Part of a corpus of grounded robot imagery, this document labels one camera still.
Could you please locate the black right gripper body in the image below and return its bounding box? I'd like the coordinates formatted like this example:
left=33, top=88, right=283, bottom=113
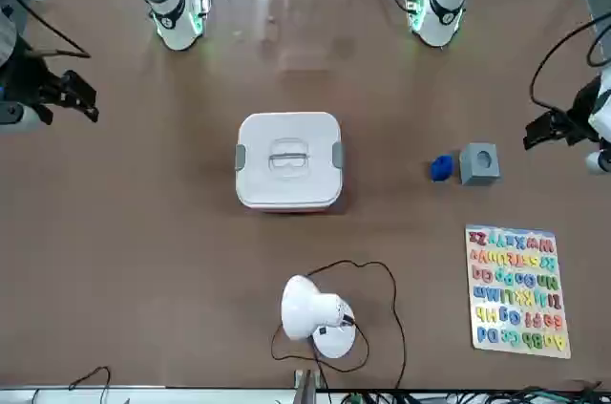
left=2, top=39, right=66, bottom=112

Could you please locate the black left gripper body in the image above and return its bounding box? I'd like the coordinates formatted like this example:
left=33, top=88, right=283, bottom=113
left=565, top=74, right=603, bottom=146

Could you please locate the grey block with round hole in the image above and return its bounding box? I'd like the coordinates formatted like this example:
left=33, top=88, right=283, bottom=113
left=458, top=140, right=501, bottom=187

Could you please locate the blue toy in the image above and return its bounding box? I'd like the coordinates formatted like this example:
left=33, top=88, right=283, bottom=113
left=431, top=154, right=453, bottom=183

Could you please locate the white bin lid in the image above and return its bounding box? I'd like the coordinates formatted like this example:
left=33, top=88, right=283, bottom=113
left=234, top=111, right=345, bottom=209

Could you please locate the pink plastic bin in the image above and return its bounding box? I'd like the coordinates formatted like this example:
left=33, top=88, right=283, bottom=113
left=241, top=201, right=341, bottom=216

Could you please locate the colourful alphabet puzzle board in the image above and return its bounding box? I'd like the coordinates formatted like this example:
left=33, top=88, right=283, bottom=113
left=464, top=224, right=573, bottom=360

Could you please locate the white desk lamp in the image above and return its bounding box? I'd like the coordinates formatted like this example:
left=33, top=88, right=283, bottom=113
left=280, top=274, right=358, bottom=360

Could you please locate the black lamp cable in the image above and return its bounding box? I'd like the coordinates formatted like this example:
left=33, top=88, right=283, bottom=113
left=270, top=259, right=408, bottom=391

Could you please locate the black cable bundle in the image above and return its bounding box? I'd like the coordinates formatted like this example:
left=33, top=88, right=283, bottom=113
left=352, top=378, right=611, bottom=404

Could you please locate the aluminium frame post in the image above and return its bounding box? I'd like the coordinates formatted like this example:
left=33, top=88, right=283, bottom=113
left=293, top=368, right=317, bottom=404

